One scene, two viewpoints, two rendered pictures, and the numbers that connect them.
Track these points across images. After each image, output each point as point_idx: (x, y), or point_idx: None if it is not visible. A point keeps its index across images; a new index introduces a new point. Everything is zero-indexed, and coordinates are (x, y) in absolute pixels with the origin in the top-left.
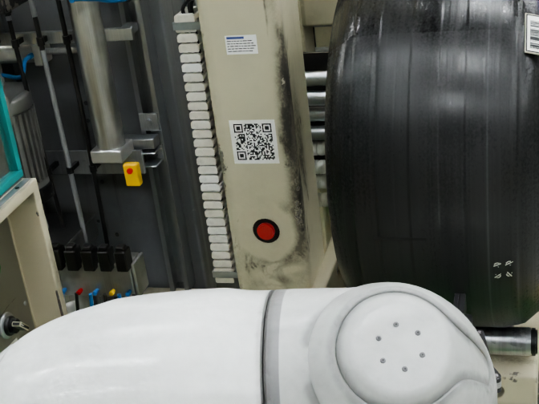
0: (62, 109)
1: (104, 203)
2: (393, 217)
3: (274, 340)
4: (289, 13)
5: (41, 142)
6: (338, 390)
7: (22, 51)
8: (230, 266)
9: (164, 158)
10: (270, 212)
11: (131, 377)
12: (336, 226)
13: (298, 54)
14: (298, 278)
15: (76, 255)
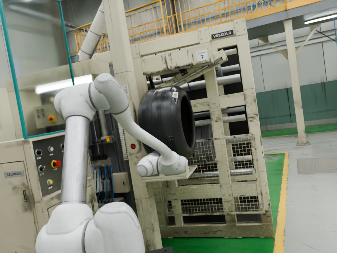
0: (97, 132)
1: (105, 153)
2: (149, 128)
3: (91, 83)
4: (136, 102)
5: (91, 136)
6: (96, 82)
7: None
8: (127, 155)
9: (117, 139)
10: (133, 141)
11: (72, 88)
12: None
13: None
14: (140, 156)
15: (96, 156)
